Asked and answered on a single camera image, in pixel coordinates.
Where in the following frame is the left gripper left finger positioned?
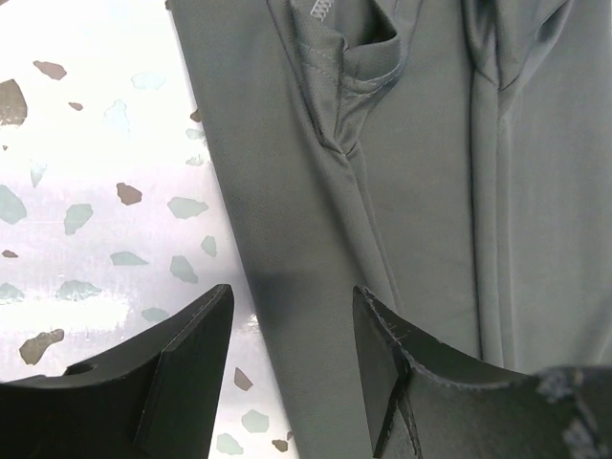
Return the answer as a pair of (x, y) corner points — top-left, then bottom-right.
(1, 285), (234, 459)

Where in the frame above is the dark grey t shirt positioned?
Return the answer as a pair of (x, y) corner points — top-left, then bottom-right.
(168, 1), (611, 458)

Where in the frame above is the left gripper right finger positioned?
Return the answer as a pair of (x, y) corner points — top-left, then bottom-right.
(353, 287), (611, 459)

